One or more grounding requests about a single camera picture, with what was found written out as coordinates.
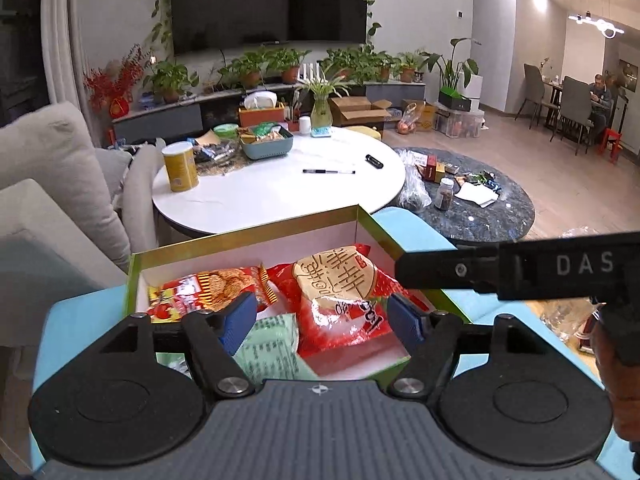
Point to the small black remote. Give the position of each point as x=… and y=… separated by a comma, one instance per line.
x=374, y=161

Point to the person's right hand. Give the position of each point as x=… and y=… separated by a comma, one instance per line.
x=617, y=395

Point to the grey dining chair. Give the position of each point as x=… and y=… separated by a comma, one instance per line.
x=575, y=105
x=535, y=87

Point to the black pen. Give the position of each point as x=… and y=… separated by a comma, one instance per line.
x=327, y=171

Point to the green bowl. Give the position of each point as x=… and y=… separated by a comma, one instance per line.
x=226, y=131

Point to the white appliance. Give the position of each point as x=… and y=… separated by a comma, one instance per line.
x=476, y=87

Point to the yellow canister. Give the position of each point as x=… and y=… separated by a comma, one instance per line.
x=181, y=170

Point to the red yellow snack packet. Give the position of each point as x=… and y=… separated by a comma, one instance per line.
x=215, y=285

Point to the orange tissue box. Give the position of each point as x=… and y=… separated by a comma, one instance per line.
x=260, y=116

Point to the beige sofa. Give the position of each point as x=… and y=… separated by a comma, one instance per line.
x=50, y=170

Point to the red flower arrangement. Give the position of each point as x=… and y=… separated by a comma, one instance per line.
x=117, y=85

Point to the clear storage boxes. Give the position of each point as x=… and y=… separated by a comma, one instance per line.
x=460, y=125

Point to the glass vase with plant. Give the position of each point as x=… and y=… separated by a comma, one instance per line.
x=321, y=115

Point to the tall leafy plant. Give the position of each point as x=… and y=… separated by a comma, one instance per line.
x=450, y=67

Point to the clear plastic bag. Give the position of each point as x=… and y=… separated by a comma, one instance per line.
x=415, y=195

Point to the yellow carton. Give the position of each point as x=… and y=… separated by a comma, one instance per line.
x=426, y=117

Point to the pale green snack packet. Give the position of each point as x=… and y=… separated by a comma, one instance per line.
x=272, y=350

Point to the white paper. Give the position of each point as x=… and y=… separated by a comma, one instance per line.
x=475, y=194

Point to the potted green plant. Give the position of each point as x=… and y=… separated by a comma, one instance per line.
x=247, y=67
x=289, y=62
x=409, y=65
x=170, y=80
x=382, y=62
x=345, y=62

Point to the dark glass window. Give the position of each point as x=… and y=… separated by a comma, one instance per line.
x=20, y=60

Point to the red stool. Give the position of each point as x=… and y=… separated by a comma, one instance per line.
x=610, y=140

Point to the brown spice jar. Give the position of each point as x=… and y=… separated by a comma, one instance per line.
x=444, y=195

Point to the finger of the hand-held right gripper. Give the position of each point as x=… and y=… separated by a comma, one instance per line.
x=450, y=267

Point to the dark marble round table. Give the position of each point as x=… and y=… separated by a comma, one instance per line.
x=485, y=222

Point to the green black planter box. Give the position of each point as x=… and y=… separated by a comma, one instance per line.
x=455, y=101

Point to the white cup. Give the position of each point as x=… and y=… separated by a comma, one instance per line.
x=305, y=124

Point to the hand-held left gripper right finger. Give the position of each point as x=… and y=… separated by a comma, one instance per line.
x=405, y=317

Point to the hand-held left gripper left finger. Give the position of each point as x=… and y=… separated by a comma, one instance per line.
x=240, y=320

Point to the grey television cabinet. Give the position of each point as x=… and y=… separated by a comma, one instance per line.
x=165, y=120

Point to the large red cracker packet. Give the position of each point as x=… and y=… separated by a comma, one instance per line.
x=340, y=285

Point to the white round table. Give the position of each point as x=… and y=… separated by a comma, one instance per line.
x=300, y=195

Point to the green cardboard box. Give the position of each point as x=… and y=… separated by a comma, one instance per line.
x=240, y=242

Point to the white curtain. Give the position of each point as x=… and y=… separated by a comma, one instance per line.
x=62, y=35

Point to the dark snack bags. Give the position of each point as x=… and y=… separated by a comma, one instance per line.
x=217, y=152

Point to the red small box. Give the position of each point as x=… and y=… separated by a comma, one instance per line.
x=427, y=167

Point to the small teal box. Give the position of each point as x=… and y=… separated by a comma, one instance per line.
x=321, y=132

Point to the open cardboard box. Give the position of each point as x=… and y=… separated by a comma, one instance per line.
x=357, y=112

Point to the black television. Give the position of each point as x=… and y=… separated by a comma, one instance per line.
x=270, y=5

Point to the blue snack basket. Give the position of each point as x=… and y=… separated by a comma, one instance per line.
x=267, y=149

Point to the clear plastic wrapped bundle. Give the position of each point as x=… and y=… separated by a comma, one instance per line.
x=570, y=325

